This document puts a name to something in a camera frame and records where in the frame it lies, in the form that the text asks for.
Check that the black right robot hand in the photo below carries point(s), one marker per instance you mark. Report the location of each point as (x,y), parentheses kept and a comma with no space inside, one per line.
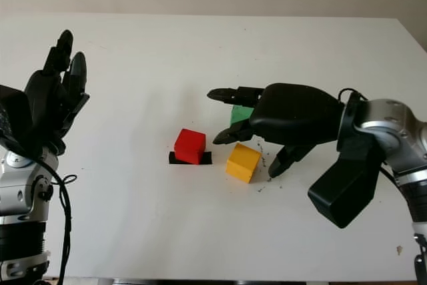
(293,115)

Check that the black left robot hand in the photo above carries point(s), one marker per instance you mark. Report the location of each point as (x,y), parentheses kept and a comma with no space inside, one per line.
(50,104)

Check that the green cube block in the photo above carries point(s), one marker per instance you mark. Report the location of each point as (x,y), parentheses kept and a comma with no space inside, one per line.
(238,115)

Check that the yellow cube block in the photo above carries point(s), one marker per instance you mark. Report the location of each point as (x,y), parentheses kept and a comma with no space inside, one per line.
(241,163)

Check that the red cube block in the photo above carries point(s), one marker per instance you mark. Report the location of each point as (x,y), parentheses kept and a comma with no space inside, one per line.
(188,145)

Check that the black tape strip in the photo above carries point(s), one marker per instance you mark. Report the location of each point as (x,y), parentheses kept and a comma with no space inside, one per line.
(207,158)

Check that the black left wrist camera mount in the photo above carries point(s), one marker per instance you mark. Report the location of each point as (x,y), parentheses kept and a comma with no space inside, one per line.
(13,111)

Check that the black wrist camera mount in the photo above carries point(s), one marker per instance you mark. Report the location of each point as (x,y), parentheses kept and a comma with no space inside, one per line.
(347,191)
(13,111)

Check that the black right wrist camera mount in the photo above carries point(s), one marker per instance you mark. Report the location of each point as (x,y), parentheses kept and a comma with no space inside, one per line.
(347,191)

